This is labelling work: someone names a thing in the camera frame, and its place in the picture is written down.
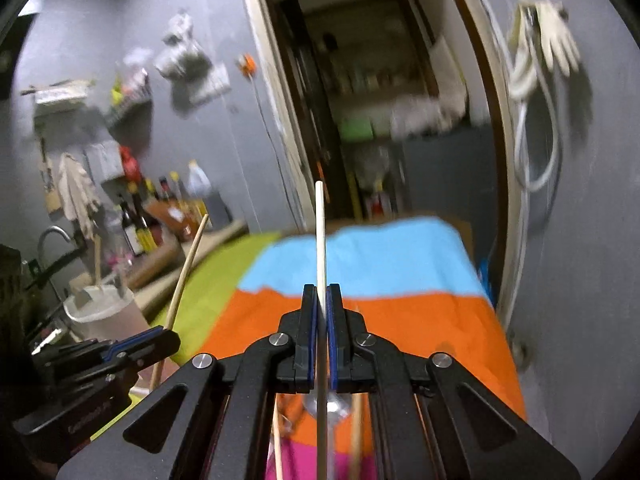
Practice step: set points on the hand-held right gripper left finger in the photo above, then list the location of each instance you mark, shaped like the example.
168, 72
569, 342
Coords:
312, 340

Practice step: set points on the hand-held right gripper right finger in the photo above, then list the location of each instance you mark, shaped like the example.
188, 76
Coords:
332, 340

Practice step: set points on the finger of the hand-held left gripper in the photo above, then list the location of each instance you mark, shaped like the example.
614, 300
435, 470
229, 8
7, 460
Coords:
142, 339
150, 355

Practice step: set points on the white plastic utensil holder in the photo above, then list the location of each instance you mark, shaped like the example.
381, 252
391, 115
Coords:
110, 315

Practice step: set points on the pale wooden chopstick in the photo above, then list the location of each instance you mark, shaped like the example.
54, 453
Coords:
320, 240

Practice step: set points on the large metal spoon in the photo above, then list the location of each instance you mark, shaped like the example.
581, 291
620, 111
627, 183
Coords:
341, 407

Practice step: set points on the striped colourful cloth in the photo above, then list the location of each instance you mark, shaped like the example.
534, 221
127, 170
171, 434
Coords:
400, 320

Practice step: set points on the green cloth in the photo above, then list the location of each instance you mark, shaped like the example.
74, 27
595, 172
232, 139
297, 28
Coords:
215, 280

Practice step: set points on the dark glass bottle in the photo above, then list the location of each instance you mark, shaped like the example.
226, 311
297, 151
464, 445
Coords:
130, 232

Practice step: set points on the tall dark sauce bottle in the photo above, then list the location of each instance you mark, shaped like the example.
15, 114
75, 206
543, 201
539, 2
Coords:
147, 225

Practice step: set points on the brown packet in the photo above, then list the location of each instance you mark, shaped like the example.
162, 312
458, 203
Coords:
172, 217

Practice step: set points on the yellow cap bottle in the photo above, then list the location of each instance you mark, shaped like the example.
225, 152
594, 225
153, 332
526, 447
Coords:
151, 189

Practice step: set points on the dark red cap bottle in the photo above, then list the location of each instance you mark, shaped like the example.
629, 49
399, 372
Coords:
165, 187

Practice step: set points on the yellow liquid bottle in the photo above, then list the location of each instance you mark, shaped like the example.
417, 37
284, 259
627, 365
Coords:
178, 190

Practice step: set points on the white hanging towel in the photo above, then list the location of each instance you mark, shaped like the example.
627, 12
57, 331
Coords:
75, 190

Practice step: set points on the large plastic oil jug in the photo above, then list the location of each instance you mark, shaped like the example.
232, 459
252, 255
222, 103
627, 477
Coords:
200, 182

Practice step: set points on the wooden cutting board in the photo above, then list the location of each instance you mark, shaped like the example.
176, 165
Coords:
50, 195

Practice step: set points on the red plastic bag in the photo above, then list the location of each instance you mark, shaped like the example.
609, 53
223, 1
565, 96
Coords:
130, 167

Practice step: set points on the grey cabinet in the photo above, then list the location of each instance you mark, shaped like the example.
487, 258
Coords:
450, 175

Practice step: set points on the green box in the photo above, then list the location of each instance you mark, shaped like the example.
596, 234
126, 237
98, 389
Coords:
356, 129

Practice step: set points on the crumpled clear plastic bag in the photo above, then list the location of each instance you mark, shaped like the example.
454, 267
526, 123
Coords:
422, 115

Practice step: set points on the yellow green packet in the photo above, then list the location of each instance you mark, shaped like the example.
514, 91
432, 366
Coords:
118, 92

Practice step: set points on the wooden shelf unit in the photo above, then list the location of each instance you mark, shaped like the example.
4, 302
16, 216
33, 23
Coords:
360, 85

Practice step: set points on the red seasoning packet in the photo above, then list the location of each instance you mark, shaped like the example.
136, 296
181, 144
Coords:
137, 82

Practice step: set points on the large clear plastic bag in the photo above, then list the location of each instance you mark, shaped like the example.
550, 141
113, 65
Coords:
182, 60

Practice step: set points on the white pillow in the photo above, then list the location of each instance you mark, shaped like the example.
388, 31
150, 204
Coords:
447, 67

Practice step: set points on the small clear plastic bag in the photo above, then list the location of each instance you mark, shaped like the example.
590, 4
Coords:
181, 27

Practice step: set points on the white rubber glove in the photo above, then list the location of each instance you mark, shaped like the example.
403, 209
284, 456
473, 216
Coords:
560, 40

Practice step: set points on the white wall box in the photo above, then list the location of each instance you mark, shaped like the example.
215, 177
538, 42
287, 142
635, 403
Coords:
104, 162

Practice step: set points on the grey wall rack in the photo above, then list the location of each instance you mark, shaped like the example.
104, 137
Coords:
130, 112

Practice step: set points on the white door frame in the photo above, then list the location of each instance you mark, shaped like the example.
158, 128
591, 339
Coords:
271, 85

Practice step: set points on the white wall basket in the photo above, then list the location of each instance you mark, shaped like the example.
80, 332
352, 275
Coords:
55, 95

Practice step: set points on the white wall switch plate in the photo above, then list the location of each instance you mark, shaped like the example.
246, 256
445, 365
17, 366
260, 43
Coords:
215, 85

